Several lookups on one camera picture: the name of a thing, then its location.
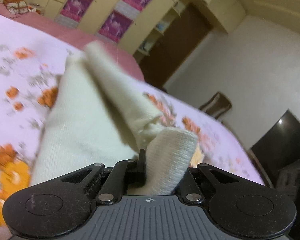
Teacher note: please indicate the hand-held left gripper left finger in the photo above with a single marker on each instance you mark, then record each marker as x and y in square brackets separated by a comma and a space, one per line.
[115, 177]

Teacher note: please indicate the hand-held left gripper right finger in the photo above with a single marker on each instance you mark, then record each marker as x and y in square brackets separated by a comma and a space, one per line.
[192, 187]

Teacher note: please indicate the cream knit sweater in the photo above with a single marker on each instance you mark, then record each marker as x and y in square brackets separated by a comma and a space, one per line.
[85, 120]

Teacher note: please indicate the black screen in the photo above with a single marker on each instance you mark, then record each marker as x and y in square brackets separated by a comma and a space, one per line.
[282, 137]

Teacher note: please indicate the dark wooden chair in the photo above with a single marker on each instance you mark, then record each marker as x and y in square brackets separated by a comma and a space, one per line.
[218, 105]

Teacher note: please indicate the dark wooden door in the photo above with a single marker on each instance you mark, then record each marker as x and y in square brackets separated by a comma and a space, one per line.
[180, 50]

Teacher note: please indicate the lilac floral bedsheet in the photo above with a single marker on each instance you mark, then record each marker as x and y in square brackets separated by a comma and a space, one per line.
[15, 80]

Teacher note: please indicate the pink checked bedspread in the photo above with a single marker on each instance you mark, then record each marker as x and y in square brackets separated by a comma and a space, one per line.
[72, 36]

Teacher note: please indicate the cream corner shelf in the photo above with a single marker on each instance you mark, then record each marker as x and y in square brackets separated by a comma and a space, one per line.
[160, 27]

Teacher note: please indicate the small blue ornament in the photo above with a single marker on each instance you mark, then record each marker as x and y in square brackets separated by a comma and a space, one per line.
[161, 27]

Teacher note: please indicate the brown wooden bed frame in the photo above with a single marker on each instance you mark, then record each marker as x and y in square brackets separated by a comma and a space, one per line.
[261, 167]

